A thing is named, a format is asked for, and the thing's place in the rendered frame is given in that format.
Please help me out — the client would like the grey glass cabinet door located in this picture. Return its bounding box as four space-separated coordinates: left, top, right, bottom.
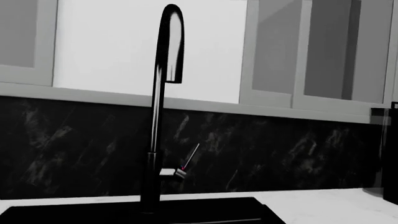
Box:
238 0 311 109
292 0 395 115
0 0 59 88

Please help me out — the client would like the black kitchen sink basin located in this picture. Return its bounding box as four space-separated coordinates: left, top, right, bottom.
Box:
0 196 290 224

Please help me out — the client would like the black appliance block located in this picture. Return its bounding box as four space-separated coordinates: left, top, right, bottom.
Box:
370 101 398 203

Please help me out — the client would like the thin faucet lever handle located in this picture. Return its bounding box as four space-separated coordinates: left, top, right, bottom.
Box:
159 142 201 183

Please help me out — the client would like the black gooseneck sink spout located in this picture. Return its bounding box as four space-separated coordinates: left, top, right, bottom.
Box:
139 3 185 215

